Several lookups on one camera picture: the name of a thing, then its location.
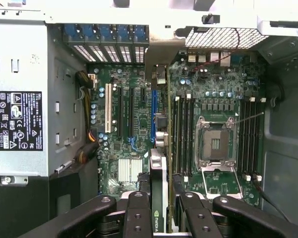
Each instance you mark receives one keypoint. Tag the black plastic air shroud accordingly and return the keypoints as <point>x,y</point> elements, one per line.
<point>15,198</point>

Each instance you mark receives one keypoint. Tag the metal socket cover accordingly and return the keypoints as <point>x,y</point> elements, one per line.
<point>205,182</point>

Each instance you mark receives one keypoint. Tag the thin locking lever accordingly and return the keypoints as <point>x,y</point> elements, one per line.
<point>250,117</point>

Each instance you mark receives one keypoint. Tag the CPU socket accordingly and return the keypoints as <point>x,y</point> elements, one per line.
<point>216,143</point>

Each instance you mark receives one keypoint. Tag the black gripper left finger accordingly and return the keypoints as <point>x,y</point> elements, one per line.
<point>136,218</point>

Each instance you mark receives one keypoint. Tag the grey power supply unit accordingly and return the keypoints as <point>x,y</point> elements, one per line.
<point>20,74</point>

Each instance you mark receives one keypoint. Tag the black PC case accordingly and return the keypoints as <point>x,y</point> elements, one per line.
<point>283,148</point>

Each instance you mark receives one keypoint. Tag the green motherboard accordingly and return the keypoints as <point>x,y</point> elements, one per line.
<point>213,81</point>

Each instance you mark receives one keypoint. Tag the silver chipset heatsink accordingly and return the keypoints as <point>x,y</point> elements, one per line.
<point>130,171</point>

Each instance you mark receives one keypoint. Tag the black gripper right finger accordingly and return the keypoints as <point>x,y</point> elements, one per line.
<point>201,220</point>

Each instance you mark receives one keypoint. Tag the white expansion slot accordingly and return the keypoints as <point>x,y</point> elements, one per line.
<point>108,109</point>

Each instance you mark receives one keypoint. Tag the short black expansion slot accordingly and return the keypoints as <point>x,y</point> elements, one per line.
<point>142,95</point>

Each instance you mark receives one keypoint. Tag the black chassis intrusion switch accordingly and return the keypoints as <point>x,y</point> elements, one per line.
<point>211,18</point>

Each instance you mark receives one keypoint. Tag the blue expansion slot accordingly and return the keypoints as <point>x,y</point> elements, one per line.
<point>154,104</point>

